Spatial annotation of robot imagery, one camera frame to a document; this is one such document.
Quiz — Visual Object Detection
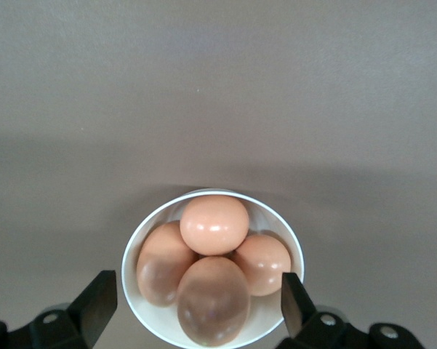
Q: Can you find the white round bowl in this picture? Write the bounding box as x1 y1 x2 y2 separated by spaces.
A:
121 188 305 349

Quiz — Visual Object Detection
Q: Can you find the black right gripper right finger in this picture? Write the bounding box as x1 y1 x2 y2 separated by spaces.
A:
278 272 425 349

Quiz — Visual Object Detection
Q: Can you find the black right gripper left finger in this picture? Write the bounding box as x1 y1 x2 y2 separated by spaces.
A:
0 270 118 349

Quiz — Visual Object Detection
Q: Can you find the brown egg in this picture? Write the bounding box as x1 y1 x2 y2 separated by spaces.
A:
229 233 292 297
177 255 251 347
179 195 251 256
136 220 201 308

